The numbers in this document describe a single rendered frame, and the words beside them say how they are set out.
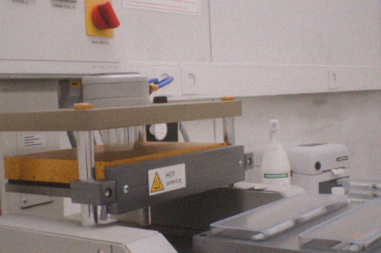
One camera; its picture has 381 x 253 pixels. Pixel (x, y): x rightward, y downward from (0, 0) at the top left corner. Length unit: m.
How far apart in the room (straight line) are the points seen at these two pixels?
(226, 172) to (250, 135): 1.17
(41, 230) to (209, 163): 0.21
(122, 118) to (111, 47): 0.32
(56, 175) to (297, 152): 1.11
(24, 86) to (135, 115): 0.26
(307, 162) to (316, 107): 0.61
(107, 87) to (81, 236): 0.20
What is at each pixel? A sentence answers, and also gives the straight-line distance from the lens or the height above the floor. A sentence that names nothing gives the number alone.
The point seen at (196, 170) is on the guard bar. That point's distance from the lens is 0.65.
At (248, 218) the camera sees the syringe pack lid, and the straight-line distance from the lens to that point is 0.55.
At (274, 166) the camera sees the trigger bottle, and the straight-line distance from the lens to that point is 1.62.
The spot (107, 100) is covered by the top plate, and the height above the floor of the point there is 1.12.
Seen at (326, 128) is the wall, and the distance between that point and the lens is 2.29.
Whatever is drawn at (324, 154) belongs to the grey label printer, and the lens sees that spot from 1.68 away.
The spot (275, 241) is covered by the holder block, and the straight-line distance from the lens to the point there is 0.50.
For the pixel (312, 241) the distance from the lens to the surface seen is 0.48.
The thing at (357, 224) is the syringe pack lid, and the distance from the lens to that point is 0.52.
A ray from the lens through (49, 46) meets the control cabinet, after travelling 0.81.
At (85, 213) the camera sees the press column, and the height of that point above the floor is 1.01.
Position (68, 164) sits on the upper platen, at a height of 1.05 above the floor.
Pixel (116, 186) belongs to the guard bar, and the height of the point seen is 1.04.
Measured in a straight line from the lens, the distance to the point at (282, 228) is 0.52.
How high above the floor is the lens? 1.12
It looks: 3 degrees down
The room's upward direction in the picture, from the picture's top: 3 degrees counter-clockwise
